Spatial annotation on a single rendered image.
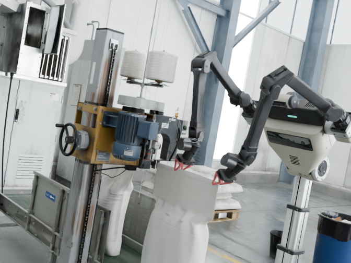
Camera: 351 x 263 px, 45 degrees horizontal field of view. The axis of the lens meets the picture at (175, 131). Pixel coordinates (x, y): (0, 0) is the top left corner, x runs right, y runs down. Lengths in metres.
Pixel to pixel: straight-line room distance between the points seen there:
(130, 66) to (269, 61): 7.78
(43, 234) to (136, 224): 0.66
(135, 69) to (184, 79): 5.69
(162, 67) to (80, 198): 0.85
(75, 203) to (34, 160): 2.84
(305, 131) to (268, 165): 8.31
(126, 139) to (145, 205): 1.03
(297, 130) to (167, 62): 0.79
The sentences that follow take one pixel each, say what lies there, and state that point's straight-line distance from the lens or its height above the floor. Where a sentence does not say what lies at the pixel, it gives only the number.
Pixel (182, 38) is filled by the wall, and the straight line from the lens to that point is 8.12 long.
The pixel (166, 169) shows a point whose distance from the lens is 2.50.
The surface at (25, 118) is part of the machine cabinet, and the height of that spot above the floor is 1.00.
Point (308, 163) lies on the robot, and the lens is 2.51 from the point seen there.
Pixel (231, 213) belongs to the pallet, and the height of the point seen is 0.10.
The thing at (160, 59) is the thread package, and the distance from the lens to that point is 2.32.
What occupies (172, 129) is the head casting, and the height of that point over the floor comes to 1.26.
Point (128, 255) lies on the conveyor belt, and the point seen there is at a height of 0.38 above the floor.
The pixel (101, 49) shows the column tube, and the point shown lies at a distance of 2.40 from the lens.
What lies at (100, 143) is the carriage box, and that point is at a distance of 2.36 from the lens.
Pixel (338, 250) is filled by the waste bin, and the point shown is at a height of 0.39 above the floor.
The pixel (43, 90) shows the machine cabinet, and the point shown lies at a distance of 5.18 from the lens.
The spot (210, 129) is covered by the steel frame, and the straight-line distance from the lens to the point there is 8.32.
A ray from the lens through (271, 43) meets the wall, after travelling 10.20.
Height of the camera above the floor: 1.39
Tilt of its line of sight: 3 degrees down
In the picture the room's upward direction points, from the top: 10 degrees clockwise
